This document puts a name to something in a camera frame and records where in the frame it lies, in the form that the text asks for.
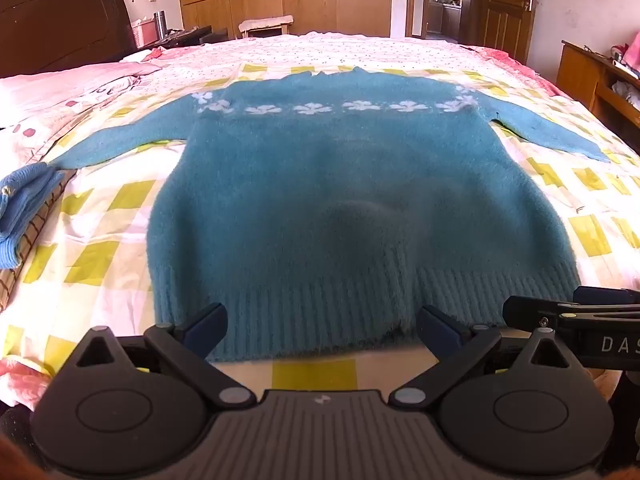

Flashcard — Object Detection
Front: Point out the pink cloth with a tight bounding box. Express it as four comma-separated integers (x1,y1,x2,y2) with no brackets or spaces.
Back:
622,30,640,68

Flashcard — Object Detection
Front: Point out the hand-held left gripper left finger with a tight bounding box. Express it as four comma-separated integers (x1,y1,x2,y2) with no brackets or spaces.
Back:
65,302,257,408

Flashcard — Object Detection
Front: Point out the dark wooden headboard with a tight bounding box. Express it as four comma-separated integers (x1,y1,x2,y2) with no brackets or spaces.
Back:
0,0,138,78

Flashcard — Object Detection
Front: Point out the yellow checked bed sheet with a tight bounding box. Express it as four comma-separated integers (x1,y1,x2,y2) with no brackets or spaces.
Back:
0,60,640,396

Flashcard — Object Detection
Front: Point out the cushioned wooden stool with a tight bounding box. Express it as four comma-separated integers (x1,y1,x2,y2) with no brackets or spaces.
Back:
237,15,296,39

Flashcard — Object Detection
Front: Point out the brown wooden door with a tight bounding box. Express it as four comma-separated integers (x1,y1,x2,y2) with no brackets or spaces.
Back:
460,0,538,63

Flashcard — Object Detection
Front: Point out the pink pillow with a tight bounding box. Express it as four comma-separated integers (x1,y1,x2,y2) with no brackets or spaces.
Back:
0,62,163,161

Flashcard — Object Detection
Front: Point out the white cloth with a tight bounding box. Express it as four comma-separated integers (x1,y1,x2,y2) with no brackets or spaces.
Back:
612,80,640,106

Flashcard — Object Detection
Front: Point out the pink basket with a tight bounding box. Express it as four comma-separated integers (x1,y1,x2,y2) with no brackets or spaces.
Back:
130,17,166,48

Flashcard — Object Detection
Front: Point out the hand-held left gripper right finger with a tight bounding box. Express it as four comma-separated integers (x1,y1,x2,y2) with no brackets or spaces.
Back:
389,305,578,408

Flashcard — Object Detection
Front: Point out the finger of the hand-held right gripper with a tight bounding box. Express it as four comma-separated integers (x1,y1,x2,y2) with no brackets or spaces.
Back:
502,296,640,335
574,286,640,303

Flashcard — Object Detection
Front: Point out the brown bamboo mat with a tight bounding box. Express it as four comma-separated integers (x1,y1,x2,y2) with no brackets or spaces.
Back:
0,170,78,311

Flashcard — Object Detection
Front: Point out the white dotted quilt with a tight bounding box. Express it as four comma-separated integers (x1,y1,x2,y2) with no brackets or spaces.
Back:
120,31,506,91

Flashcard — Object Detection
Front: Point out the teal fuzzy sweater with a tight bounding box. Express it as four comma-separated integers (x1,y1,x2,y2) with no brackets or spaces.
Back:
47,66,612,365

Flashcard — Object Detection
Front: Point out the blue knit garment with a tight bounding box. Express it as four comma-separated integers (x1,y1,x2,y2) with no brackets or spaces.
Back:
0,161,67,270

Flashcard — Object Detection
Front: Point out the dark nightstand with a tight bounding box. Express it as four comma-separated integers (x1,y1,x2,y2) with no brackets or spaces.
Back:
145,25,233,51

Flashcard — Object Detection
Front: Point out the wooden cabinet beyond doorway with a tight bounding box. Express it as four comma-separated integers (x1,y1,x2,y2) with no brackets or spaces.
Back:
428,2,461,36

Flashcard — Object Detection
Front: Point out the wooden desk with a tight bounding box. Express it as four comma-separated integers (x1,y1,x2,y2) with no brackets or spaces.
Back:
556,40,640,128

